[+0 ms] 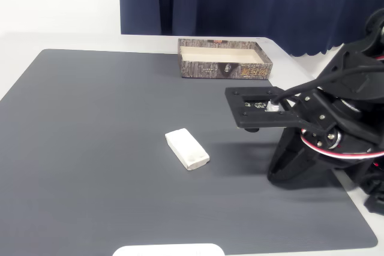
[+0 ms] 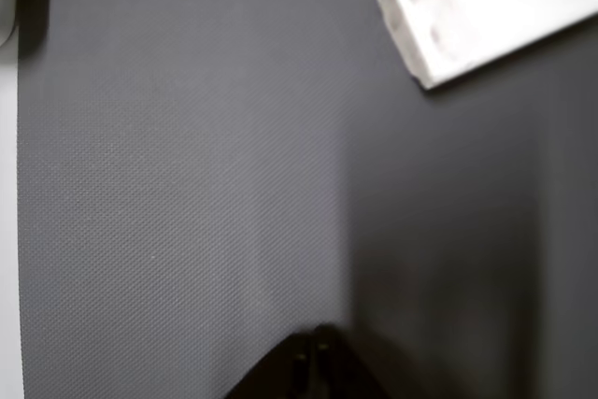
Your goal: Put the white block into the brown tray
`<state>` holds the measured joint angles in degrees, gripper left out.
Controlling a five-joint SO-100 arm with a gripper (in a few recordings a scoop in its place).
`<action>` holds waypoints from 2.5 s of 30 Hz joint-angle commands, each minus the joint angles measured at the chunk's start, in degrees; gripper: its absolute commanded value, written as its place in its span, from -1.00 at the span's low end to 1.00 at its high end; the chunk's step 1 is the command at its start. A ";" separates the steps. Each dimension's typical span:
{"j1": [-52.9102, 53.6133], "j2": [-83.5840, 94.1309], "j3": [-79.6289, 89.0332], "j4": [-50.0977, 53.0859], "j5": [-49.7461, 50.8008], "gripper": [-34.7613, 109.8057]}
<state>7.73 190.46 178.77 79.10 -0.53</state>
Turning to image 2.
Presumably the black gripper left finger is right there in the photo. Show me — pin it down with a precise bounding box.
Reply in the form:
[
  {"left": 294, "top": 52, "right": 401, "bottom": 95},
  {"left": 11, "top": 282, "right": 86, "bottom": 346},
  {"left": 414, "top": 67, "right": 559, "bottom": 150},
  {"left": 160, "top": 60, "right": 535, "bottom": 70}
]
[{"left": 223, "top": 332, "right": 314, "bottom": 399}]

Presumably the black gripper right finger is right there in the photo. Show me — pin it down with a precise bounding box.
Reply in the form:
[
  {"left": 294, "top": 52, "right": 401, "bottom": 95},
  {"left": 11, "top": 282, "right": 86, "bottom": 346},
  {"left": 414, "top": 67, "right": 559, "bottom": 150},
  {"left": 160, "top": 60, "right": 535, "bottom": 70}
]
[{"left": 313, "top": 322, "right": 390, "bottom": 399}]

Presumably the white eraser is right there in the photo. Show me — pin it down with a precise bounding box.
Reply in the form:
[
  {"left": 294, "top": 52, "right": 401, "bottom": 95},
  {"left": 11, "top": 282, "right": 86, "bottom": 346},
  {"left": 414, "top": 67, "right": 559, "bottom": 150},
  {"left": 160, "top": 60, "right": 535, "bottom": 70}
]
[{"left": 376, "top": 0, "right": 598, "bottom": 91}]

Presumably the grey textured mat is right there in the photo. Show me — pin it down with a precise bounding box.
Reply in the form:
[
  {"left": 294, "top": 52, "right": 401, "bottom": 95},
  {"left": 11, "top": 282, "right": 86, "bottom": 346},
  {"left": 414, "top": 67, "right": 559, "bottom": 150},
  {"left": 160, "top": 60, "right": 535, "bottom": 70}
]
[{"left": 17, "top": 0, "right": 598, "bottom": 399}]

